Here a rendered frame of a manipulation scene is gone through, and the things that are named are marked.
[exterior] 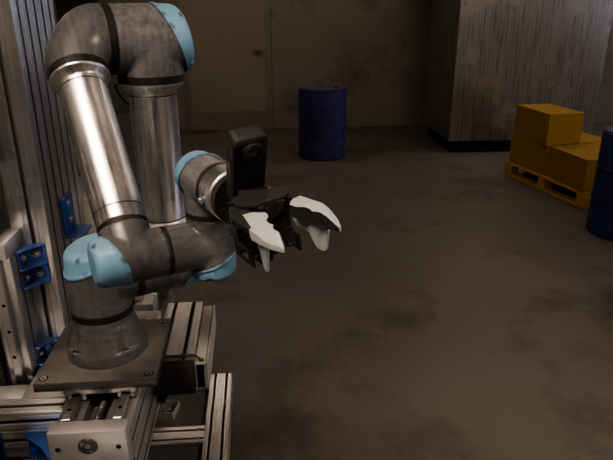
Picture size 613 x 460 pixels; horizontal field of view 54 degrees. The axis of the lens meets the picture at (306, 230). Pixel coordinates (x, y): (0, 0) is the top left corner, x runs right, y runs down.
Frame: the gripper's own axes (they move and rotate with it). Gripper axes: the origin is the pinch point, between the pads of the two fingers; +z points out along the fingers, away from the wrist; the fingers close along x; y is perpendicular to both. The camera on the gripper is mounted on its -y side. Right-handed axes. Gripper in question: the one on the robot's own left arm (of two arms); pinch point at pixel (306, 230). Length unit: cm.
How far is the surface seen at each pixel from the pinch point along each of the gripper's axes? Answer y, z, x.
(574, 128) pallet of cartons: 150, -289, -437
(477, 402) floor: 164, -99, -126
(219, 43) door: 73, -694, -271
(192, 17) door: 38, -708, -246
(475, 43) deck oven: 89, -435, -460
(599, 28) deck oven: 91, -376, -584
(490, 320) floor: 172, -147, -184
